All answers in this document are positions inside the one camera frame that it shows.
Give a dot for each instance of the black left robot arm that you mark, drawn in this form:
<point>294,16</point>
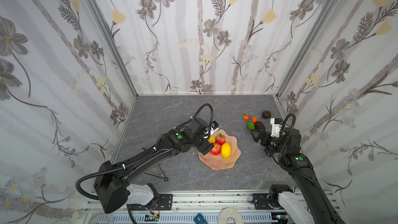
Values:
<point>112,185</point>

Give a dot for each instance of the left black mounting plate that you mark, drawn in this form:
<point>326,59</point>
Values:
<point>162,202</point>

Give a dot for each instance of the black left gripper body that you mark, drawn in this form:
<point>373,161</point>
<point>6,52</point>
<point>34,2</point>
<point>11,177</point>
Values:
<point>207,142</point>

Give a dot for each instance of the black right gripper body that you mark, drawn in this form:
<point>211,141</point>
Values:
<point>264,137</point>

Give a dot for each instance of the white tape roll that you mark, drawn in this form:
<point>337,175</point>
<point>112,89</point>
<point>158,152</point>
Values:
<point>230,213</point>

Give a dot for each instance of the dark fake avocado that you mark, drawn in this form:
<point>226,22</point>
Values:
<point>259,125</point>

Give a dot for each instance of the dark brown round fruit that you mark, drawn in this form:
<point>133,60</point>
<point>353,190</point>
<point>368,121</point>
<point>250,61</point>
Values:
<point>266,114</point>

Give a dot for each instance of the blue tool handle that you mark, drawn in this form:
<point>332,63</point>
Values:
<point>199,219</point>

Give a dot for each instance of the pink scalloped fruit bowl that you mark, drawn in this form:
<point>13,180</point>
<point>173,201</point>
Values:
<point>218,162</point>

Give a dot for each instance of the dark fake grape bunch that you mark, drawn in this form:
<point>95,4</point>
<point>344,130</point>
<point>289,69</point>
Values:
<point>268,152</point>

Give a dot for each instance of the red yellow fake peach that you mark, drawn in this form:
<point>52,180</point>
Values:
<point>216,150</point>

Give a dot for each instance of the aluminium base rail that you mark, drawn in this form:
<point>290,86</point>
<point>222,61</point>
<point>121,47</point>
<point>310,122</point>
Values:
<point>185,205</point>

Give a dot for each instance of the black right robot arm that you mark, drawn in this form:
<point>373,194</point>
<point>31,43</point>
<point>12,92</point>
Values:
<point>291,160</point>

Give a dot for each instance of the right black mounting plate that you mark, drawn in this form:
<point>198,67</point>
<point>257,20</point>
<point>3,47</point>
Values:
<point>265,201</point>

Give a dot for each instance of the yellow fake lemon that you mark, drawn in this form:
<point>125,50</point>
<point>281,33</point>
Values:
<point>226,150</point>
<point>212,139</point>

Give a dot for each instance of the small orange tangerine with stem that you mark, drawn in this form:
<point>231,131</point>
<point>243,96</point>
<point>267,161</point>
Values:
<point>246,117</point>

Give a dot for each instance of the black mounting plate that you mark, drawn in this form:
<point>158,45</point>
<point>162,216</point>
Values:
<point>265,201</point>
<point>162,202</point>

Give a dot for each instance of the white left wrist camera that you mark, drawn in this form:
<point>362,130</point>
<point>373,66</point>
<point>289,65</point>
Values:
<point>214,127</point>

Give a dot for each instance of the green fake lime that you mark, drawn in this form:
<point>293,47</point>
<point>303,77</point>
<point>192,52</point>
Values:
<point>250,126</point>

